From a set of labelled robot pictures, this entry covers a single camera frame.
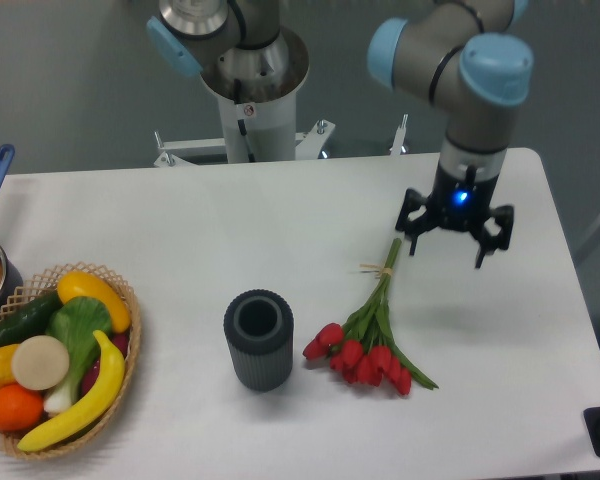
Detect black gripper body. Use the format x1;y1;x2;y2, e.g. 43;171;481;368
426;166;499;236

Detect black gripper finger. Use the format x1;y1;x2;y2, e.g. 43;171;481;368
473;205;515;269
395;188;438;256

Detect red tulip bouquet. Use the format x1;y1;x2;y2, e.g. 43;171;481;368
303;238;438;396

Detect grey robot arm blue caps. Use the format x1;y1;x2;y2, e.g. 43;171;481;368
146;1;534;257

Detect dark grey ribbed vase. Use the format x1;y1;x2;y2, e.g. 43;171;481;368
223;289;295;392

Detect red vegetable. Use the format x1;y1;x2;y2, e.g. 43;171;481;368
80;333;129;397

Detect yellow squash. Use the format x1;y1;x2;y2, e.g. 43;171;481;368
57;271;131;334

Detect green bok choy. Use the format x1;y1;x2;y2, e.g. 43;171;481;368
44;296;112;416

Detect yellow banana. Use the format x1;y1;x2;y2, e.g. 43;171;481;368
17;330;125;453

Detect dark green cucumber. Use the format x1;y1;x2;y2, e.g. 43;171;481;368
0;290;63;347

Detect orange fruit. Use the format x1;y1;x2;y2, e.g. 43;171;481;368
0;383;43;432

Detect woven wicker basket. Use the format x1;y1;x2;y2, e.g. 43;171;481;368
0;262;141;460

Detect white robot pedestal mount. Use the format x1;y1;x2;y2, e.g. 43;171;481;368
153;90;336;167

